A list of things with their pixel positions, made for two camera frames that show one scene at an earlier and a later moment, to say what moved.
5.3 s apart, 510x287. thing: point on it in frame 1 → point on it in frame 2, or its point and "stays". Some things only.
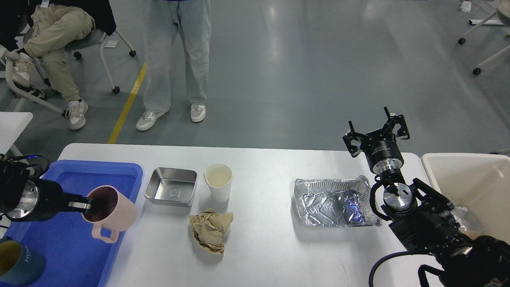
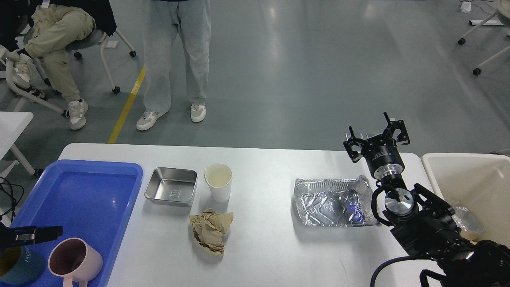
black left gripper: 42,199 → 35,234
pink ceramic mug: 110,213 → 73,259
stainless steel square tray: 172,185 stays
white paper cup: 218,177 stays
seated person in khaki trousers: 48,28 stays
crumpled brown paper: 208,228 stays
